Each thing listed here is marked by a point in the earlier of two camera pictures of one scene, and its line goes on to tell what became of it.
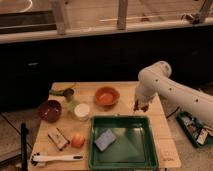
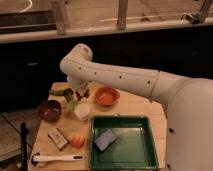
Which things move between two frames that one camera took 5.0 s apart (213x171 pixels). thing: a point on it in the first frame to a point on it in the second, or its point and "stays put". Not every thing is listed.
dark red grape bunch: (137, 106) to (86, 94)
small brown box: (58, 138) stays put
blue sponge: (105, 140) stays put
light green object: (72, 105) stays put
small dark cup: (68, 93) stays put
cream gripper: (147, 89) to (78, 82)
